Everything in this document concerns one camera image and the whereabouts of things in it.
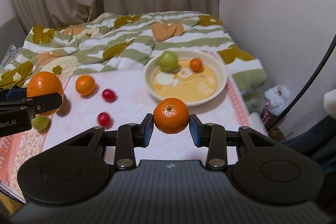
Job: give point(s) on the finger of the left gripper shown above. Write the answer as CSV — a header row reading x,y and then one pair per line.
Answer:
x,y
14,99

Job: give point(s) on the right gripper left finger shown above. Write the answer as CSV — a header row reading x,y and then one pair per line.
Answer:
x,y
124,140

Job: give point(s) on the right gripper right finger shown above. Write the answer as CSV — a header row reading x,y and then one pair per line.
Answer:
x,y
217,139

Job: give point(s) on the small green fruit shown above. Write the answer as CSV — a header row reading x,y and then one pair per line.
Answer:
x,y
40,123

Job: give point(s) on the red cherry tomato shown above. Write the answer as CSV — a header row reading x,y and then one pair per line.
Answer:
x,y
104,119
109,95

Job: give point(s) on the large orange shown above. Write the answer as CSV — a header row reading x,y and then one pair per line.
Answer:
x,y
44,83

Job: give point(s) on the small mandarin orange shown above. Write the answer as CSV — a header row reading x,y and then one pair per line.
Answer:
x,y
171,116

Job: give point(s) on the medium orange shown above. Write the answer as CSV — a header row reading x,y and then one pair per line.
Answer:
x,y
85,85

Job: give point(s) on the cream yellow bowl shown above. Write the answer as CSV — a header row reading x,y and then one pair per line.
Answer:
x,y
192,88

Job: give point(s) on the brown kiwi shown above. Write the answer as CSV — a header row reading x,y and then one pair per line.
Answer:
x,y
64,108

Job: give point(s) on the grey sofa backrest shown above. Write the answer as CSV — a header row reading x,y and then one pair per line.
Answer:
x,y
12,32

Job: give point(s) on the white plastic bag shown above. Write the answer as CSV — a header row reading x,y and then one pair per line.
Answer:
x,y
276,100

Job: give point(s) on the tiny orange mandarin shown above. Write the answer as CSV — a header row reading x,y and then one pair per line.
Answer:
x,y
196,65

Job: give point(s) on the green apple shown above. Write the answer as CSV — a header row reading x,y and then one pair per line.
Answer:
x,y
168,61

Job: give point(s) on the green striped floral blanket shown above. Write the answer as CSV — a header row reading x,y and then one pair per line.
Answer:
x,y
114,42

